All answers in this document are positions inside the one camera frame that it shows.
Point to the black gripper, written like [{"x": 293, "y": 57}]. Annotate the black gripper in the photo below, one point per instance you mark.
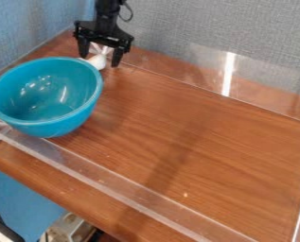
[{"x": 102, "y": 30}]

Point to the white and brown toy mushroom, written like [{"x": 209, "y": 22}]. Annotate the white and brown toy mushroom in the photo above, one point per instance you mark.
[{"x": 97, "y": 60}]

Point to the blue plastic bowl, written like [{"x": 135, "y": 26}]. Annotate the blue plastic bowl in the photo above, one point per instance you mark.
[{"x": 49, "y": 95}]

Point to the white power strip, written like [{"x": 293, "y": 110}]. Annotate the white power strip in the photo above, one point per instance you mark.
[{"x": 69, "y": 229}]

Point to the clear acrylic barrier wall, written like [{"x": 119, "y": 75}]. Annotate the clear acrylic barrier wall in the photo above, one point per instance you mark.
[{"x": 188, "y": 156}]

